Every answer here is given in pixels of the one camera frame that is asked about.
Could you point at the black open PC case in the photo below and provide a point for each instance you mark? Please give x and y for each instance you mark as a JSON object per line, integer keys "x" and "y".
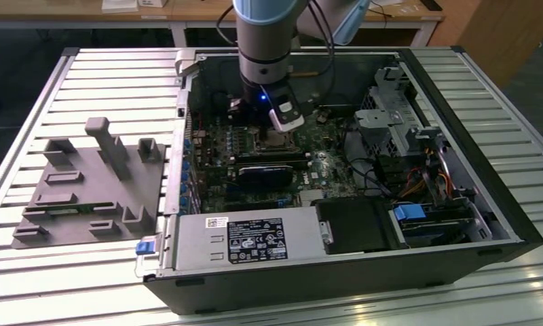
{"x": 298, "y": 288}

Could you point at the blue disk carrier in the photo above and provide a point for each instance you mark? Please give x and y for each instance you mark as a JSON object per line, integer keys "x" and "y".
{"x": 408, "y": 212}

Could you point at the grey parts rack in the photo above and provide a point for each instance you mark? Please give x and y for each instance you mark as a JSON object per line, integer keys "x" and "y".
{"x": 94, "y": 190}

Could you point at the wooden desk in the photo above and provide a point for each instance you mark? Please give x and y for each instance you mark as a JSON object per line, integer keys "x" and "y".
{"x": 117, "y": 15}

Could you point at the white box black print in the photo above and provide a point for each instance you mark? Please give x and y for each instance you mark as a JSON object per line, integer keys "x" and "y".
{"x": 153, "y": 2}

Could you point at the RAM slot white clips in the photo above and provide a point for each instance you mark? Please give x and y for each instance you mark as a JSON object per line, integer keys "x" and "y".
{"x": 271, "y": 156}

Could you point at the black hard disk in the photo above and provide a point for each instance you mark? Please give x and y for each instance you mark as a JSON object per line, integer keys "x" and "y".
{"x": 439, "y": 231}

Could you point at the black drive bay box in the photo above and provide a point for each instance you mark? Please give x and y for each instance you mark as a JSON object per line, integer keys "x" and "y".
{"x": 356, "y": 224}

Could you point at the light grey case latch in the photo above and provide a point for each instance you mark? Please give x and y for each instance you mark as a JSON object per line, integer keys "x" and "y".
{"x": 183, "y": 62}

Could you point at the plain white box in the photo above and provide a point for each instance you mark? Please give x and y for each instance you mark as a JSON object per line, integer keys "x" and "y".
{"x": 117, "y": 5}

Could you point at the black graphics card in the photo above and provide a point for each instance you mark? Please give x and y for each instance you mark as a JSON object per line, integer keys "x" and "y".
{"x": 265, "y": 176}

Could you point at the grey power supply unit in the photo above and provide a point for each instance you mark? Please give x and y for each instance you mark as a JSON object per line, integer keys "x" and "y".
{"x": 198, "y": 237}

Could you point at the green motherboard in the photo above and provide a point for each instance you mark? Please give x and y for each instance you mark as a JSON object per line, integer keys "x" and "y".
{"x": 326, "y": 169}

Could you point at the round coin battery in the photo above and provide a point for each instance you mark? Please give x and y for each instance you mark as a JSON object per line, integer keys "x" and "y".
{"x": 323, "y": 117}

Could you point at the wooden cabinet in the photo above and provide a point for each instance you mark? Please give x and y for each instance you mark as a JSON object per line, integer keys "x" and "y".
{"x": 515, "y": 34}

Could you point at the grey metal drive cage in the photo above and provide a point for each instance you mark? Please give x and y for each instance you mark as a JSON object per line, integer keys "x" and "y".
{"x": 379, "y": 129}

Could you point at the silver chipset heatsink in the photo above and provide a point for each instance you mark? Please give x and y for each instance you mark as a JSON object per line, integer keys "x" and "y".
{"x": 311, "y": 197}

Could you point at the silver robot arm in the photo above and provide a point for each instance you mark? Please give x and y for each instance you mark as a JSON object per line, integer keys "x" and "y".
{"x": 262, "y": 51}

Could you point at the CPU socket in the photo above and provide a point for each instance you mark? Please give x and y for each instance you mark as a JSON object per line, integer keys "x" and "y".
{"x": 254, "y": 142}

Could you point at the green RAM stick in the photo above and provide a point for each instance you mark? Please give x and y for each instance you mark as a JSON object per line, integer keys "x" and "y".
{"x": 86, "y": 208}

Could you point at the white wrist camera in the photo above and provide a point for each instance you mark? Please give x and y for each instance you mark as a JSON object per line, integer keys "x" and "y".
{"x": 287, "y": 112}

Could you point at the blue case latch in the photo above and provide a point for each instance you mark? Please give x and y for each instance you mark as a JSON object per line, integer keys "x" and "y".
{"x": 145, "y": 248}

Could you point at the silver CPU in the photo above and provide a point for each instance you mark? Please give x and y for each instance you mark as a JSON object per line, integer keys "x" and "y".
{"x": 282, "y": 139}

